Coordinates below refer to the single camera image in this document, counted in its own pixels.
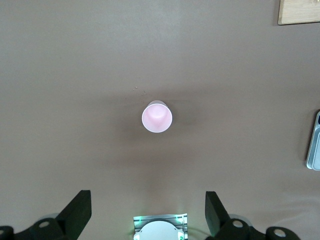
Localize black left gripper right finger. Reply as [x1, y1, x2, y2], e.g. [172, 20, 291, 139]
[205, 191, 266, 240]

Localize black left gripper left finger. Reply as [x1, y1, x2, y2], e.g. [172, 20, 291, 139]
[14, 189, 92, 240]

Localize pink plastic cup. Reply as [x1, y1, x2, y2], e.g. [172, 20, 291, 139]
[141, 99, 173, 134]

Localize wooden cutting board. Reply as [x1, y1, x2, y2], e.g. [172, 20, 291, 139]
[277, 0, 320, 26]

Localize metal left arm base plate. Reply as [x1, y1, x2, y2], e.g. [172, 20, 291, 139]
[132, 211, 189, 240]

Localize silver digital kitchen scale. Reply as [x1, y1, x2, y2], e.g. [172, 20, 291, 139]
[305, 109, 320, 171]

